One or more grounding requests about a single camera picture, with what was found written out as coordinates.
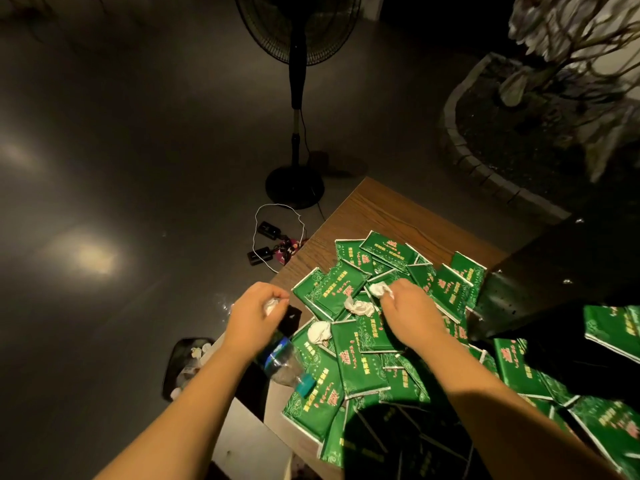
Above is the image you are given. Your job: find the black standing fan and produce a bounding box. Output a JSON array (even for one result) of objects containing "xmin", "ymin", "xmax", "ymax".
[{"xmin": 235, "ymin": 0, "xmax": 363, "ymax": 209}]

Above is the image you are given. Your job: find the pink power socket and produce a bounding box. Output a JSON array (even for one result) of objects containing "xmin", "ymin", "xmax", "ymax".
[{"xmin": 275, "ymin": 237, "xmax": 302, "ymax": 261}]

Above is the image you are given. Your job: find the clear plastic water bottle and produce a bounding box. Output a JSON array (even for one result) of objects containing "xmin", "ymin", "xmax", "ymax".
[{"xmin": 255, "ymin": 335, "xmax": 306, "ymax": 396}]

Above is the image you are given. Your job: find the person's left hand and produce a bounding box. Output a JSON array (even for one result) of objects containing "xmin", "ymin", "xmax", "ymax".
[{"xmin": 222, "ymin": 283, "xmax": 291, "ymax": 361}]

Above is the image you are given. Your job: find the bare branched tree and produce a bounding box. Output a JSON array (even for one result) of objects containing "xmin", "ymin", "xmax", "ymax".
[{"xmin": 500, "ymin": 0, "xmax": 640, "ymax": 108}]

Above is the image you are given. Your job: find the person's right forearm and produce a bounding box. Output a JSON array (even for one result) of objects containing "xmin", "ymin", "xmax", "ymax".
[{"xmin": 415, "ymin": 335, "xmax": 621, "ymax": 480}]

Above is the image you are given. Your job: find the black metal shelf rack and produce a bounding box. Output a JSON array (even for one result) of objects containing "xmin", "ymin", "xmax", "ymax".
[{"xmin": 465, "ymin": 185, "xmax": 640, "ymax": 396}]

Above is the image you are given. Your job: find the white cable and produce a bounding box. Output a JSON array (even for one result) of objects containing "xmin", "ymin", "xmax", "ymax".
[{"xmin": 252, "ymin": 203, "xmax": 306, "ymax": 274}]

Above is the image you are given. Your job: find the person's left forearm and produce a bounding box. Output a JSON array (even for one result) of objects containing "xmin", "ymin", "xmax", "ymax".
[{"xmin": 95, "ymin": 345, "xmax": 266, "ymax": 480}]

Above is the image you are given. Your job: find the person's right hand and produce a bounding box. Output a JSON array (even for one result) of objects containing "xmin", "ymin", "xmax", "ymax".
[{"xmin": 380, "ymin": 277, "xmax": 448, "ymax": 351}]

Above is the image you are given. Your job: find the black trash bin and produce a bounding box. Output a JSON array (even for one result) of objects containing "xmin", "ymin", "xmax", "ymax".
[{"xmin": 163, "ymin": 337, "xmax": 216, "ymax": 401}]

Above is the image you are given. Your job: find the pile of green packets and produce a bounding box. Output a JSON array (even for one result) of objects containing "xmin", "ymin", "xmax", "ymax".
[{"xmin": 282, "ymin": 229, "xmax": 640, "ymax": 480}]

